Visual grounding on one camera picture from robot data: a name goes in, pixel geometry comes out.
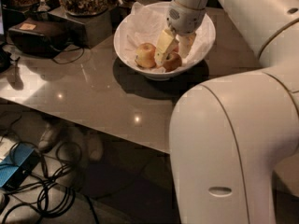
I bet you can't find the white rounded gripper body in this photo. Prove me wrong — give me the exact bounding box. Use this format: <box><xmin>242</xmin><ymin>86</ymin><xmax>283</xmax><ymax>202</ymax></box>
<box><xmin>166</xmin><ymin>0</ymin><xmax>206</xmax><ymax>36</ymax></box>

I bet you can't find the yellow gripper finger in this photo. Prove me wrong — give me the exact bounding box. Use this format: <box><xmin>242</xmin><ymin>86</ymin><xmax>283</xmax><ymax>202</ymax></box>
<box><xmin>178</xmin><ymin>33</ymin><xmax>196</xmax><ymax>58</ymax></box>
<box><xmin>154</xmin><ymin>29</ymin><xmax>178</xmax><ymax>66</ymax></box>

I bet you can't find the yellow-red apple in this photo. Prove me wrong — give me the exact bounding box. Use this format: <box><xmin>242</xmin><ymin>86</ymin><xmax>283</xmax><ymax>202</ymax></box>
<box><xmin>163</xmin><ymin>51</ymin><xmax>182</xmax><ymax>72</ymax></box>
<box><xmin>135</xmin><ymin>43</ymin><xmax>156</xmax><ymax>68</ymax></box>

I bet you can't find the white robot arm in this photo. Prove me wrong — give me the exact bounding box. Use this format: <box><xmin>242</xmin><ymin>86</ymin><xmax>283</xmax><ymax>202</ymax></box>
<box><xmin>167</xmin><ymin>0</ymin><xmax>299</xmax><ymax>224</ymax></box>

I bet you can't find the white ceramic bowl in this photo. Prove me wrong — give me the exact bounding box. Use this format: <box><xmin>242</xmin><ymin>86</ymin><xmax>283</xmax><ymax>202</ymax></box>
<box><xmin>113</xmin><ymin>1</ymin><xmax>217</xmax><ymax>81</ymax></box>

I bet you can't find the white crumpled paper liner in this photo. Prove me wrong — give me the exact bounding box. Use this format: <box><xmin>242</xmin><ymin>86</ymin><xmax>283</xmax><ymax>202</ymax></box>
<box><xmin>122</xmin><ymin>1</ymin><xmax>213</xmax><ymax>72</ymax></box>

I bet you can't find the small dark snack container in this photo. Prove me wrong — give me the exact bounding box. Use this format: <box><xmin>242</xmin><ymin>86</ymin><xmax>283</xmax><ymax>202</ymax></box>
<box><xmin>107</xmin><ymin>0</ymin><xmax>135</xmax><ymax>27</ymax></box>

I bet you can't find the dark square jar stand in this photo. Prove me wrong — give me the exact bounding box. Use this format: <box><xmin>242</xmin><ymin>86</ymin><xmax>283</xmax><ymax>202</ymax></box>
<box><xmin>49</xmin><ymin>7</ymin><xmax>112</xmax><ymax>49</ymax></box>

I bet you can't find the black box device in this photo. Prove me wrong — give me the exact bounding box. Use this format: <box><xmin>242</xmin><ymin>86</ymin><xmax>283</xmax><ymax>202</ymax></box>
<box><xmin>7</xmin><ymin>18</ymin><xmax>71</xmax><ymax>60</ymax></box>

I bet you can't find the right white shoe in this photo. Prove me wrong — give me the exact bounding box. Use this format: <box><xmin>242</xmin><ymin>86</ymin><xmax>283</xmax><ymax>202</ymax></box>
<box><xmin>87</xmin><ymin>132</ymin><xmax>104</xmax><ymax>162</ymax></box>

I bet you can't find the white shoe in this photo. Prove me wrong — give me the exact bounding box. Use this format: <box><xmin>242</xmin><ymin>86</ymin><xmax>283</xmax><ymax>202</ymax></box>
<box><xmin>87</xmin><ymin>132</ymin><xmax>104</xmax><ymax>162</ymax></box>
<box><xmin>37</xmin><ymin>122</ymin><xmax>63</xmax><ymax>152</ymax></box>

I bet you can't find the metal scoop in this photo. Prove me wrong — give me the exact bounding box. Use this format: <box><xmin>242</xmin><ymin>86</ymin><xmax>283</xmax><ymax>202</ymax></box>
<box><xmin>37</xmin><ymin>0</ymin><xmax>50</xmax><ymax>12</ymax></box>

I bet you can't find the left white shoe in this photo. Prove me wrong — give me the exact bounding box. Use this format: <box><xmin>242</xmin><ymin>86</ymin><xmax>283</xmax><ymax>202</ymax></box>
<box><xmin>37</xmin><ymin>122</ymin><xmax>63</xmax><ymax>152</ymax></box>

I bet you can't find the blue box on floor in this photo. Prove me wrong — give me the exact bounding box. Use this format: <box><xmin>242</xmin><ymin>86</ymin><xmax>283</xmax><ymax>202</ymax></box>
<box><xmin>0</xmin><ymin>143</ymin><xmax>40</xmax><ymax>190</ymax></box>

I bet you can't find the black cable on table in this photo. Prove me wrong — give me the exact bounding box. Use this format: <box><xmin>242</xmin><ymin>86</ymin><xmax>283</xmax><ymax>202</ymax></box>
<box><xmin>50</xmin><ymin>44</ymin><xmax>86</xmax><ymax>65</ymax></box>

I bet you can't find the black coiled floor cable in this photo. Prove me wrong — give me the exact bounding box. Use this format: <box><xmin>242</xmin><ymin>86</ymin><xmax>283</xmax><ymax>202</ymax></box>
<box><xmin>0</xmin><ymin>110</ymin><xmax>101</xmax><ymax>224</ymax></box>

